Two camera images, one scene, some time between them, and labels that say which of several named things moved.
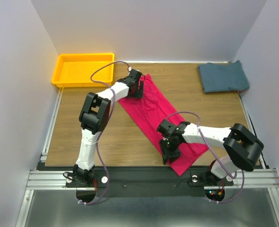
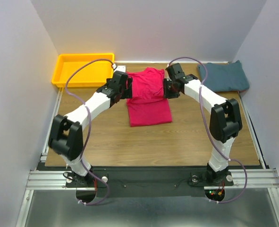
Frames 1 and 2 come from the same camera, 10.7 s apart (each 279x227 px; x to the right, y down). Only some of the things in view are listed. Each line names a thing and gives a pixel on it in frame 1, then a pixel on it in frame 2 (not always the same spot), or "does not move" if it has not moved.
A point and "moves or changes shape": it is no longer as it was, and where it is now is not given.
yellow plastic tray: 74,70 does not move
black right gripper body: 173,151 to 169,90
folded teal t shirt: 221,77 does not move
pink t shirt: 161,121 moves or changes shape
